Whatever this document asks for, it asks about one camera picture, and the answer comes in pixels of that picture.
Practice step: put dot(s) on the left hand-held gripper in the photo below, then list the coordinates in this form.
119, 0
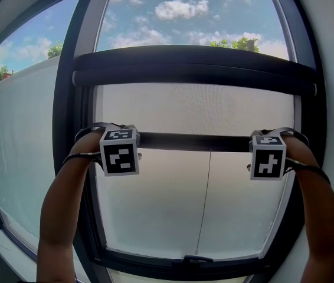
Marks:
119, 158

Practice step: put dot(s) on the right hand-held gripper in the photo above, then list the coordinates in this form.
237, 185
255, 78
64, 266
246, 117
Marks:
268, 164

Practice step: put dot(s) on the person's right forearm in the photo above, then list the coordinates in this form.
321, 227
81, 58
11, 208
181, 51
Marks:
317, 205

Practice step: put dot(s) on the person's left forearm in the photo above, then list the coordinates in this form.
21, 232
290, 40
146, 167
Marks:
60, 202

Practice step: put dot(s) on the green tree with bare trunk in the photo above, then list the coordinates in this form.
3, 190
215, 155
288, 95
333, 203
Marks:
237, 44

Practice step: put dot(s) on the green tree beside red building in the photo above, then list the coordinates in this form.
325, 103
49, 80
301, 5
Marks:
2, 75

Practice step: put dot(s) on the black window frame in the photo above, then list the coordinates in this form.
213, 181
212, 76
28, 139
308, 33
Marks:
66, 128

